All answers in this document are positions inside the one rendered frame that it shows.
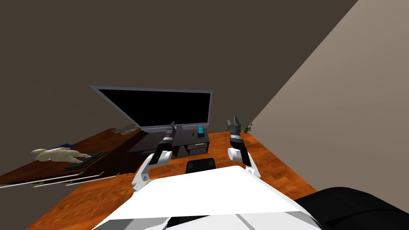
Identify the black flat screen television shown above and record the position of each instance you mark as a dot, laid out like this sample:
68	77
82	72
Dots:
159	108

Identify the small olive figurine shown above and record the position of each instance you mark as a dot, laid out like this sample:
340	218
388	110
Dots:
247	128

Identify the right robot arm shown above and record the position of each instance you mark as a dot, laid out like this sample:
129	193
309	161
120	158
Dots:
240	152

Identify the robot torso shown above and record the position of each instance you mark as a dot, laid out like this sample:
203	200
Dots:
220	195

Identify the dark television stand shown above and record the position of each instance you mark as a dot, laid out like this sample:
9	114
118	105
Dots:
185	140

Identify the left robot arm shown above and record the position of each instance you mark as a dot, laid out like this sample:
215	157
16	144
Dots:
163	147

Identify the blue can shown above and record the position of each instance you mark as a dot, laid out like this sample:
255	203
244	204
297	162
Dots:
200	131

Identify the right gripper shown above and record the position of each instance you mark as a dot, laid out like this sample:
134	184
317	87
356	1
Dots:
235	130

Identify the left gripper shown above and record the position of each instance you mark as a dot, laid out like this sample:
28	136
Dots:
170	130

